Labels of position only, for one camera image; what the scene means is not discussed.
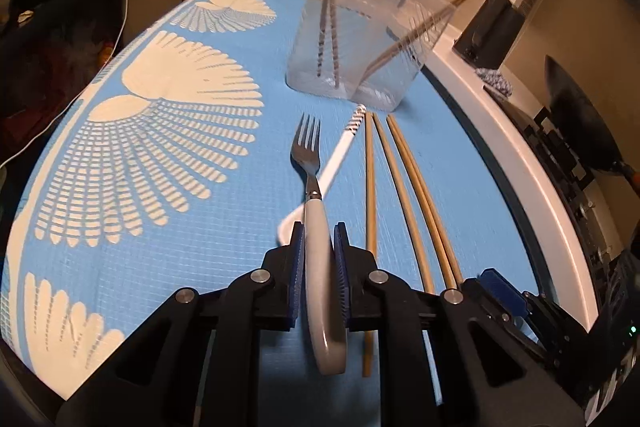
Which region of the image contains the clear plastic utensil holder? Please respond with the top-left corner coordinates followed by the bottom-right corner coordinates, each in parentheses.
top-left (285, 0), bottom-right (453, 112)

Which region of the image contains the black wok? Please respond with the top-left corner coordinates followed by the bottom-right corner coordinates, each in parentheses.
top-left (542, 54), bottom-right (640, 195)

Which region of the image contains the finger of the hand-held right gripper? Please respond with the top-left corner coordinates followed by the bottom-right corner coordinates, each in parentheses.
top-left (462, 268), bottom-right (588, 360)

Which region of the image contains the blue white dishcloth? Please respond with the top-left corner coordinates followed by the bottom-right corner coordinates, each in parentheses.
top-left (475, 66), bottom-right (514, 100)

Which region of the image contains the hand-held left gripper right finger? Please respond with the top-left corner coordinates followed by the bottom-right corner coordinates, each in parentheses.
top-left (334, 222), bottom-right (586, 427)

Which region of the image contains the white spoon with striped handle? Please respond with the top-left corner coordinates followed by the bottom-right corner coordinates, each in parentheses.
top-left (276, 104), bottom-right (368, 248)

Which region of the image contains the black electric kettle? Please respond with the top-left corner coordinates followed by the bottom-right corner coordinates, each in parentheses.
top-left (452, 0), bottom-right (526, 70)

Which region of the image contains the blue white patterned tablecloth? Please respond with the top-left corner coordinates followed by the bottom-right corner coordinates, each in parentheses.
top-left (0, 0), bottom-right (548, 427)

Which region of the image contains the grey handled steel fork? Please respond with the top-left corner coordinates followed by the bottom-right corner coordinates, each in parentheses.
top-left (290, 112), bottom-right (348, 376)

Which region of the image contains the dark red bag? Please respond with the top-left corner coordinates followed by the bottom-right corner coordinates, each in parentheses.
top-left (0, 7), bottom-right (116, 143)

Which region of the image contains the white cable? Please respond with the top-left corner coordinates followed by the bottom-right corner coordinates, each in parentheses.
top-left (0, 0), bottom-right (132, 168)

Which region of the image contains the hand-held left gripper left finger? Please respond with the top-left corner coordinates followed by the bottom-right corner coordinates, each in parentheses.
top-left (55, 221), bottom-right (306, 427)

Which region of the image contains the black gas stove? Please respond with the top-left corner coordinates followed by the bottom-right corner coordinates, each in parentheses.
top-left (482, 82), bottom-right (640, 323)

